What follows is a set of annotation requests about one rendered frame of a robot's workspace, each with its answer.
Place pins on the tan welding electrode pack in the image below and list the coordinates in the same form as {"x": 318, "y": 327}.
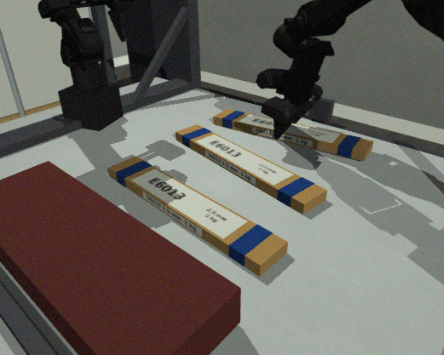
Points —
{"x": 293, "y": 190}
{"x": 251, "y": 245}

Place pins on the tan cardboard box with blue bands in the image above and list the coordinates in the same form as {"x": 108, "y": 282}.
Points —
{"x": 319, "y": 139}

